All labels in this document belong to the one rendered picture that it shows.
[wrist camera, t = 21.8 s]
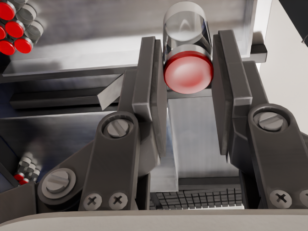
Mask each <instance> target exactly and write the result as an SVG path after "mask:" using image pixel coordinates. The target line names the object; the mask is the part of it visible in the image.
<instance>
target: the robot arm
mask: <svg viewBox="0 0 308 231"><path fill-rule="evenodd" d="M212 64H213V68H214V77H213V80H212V83H211V90H212V99H213V105H214V114H215V121H216V128H217V134H218V141H219V148H220V155H225V156H226V162H227V163H231V164H232V165H233V166H235V167H236V168H237V169H239V179H240V185H241V191H242V199H243V204H244V209H184V210H149V201H150V180H151V174H150V172H151V171H152V170H153V169H154V168H155V167H156V166H158V165H160V162H161V157H165V156H166V118H167V88H166V83H165V81H164V62H163V54H162V46H161V40H160V39H156V37H155V36H150V37H142V39H141V45H140V52H139V58H138V65H137V69H128V70H125V73H124V78H123V83H122V88H121V94H120V99H119V104H118V108H117V112H113V113H110V114H108V115H106V116H105V117H104V118H102V120H101V121H100V122H99V124H98V126H97V129H96V134H95V138H94V140H92V141H91V142H89V143H88V144H87V145H85V146H84V147H82V148H81V149H79V150H78V151H77V152H75V153H74V154H72V155H71V156H70V157H68V158H67V159H65V160H64V161H62V162H61V163H60V164H58V165H57V166H56V167H54V168H53V169H51V170H50V171H49V172H48V173H46V174H45V175H44V176H43V178H42V179H41V181H40V182H37V183H36V182H35V181H31V182H28V183H26V184H23V185H20V186H18V187H15V188H12V189H10V190H7V191H4V192H1V193H0V231H308V135H307V134H305V133H303V132H301V131H300V129H299V127H298V124H297V121H296V119H295V117H294V115H293V114H292V113H291V112H290V111H289V110H288V109H287V108H285V107H283V106H281V105H278V104H271V103H269V101H268V98H267V95H266V92H265V89H264V86H263V83H262V80H261V77H260V74H259V72H258V69H257V66H256V63H255V61H253V60H249V61H242V59H241V55H240V52H239V48H238V45H237V41H236V38H235V35H234V31H233V29H230V30H219V31H218V34H214V35H213V54H212Z"/></svg>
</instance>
